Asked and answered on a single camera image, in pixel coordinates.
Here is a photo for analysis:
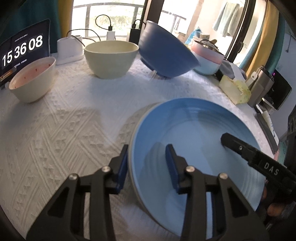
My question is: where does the cream bowl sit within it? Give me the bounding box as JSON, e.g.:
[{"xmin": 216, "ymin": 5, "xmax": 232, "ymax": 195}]
[{"xmin": 84, "ymin": 40, "xmax": 139, "ymax": 79}]

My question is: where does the grey metal thermos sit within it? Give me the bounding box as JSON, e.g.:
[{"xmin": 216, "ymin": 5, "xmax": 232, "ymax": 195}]
[{"xmin": 246, "ymin": 66, "xmax": 274, "ymax": 108}]

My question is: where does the black monitor device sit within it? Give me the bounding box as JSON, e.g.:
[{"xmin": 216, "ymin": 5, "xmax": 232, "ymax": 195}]
[{"xmin": 265, "ymin": 70, "xmax": 292, "ymax": 110}]

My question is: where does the black cable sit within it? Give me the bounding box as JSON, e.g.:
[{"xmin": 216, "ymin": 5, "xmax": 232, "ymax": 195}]
[{"xmin": 67, "ymin": 14, "xmax": 113, "ymax": 43}]

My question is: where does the white charging dock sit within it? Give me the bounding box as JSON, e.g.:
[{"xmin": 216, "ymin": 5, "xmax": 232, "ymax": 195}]
[{"xmin": 56, "ymin": 35, "xmax": 84, "ymax": 65}]

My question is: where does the person's hand holding gripper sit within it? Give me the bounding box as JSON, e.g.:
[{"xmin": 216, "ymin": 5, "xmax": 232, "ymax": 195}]
[{"xmin": 260, "ymin": 185, "xmax": 292, "ymax": 217}]

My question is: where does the pink bowl on stack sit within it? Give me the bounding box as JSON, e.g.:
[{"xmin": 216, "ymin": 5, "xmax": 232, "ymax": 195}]
[{"xmin": 192, "ymin": 40, "xmax": 224, "ymax": 64}]

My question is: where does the yellow-white tissue pack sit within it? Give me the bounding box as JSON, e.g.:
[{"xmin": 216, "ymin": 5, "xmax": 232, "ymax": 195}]
[{"xmin": 219, "ymin": 75, "xmax": 251, "ymax": 105}]

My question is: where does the light blue plate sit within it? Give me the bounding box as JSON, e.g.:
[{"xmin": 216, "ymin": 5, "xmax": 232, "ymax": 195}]
[{"xmin": 129, "ymin": 98, "xmax": 264, "ymax": 235}]

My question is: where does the white bowl pink inside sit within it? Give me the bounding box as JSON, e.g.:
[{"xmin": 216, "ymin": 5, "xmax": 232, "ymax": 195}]
[{"xmin": 8, "ymin": 56, "xmax": 56, "ymax": 103}]

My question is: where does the black power adapter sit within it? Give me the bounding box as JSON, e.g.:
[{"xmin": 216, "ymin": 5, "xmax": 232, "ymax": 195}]
[{"xmin": 128, "ymin": 28, "xmax": 141, "ymax": 44}]

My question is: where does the tablet showing clock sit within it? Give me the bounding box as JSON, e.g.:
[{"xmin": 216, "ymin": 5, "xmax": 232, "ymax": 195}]
[{"xmin": 0, "ymin": 19, "xmax": 50, "ymax": 86}]

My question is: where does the dark blue bowl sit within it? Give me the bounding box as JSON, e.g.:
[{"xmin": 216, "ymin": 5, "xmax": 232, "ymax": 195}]
[{"xmin": 138, "ymin": 21, "xmax": 200, "ymax": 78}]

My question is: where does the white charger adapter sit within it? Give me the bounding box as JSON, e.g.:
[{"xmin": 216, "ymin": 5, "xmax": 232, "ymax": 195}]
[{"xmin": 106, "ymin": 31, "xmax": 116, "ymax": 41}]

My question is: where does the light blue bowl under stack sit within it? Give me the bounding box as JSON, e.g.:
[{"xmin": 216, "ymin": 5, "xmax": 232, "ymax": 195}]
[{"xmin": 194, "ymin": 55, "xmax": 220, "ymax": 75}]

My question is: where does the white textured tablecloth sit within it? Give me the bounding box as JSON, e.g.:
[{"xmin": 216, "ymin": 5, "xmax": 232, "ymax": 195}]
[{"xmin": 1, "ymin": 59, "xmax": 272, "ymax": 237}]

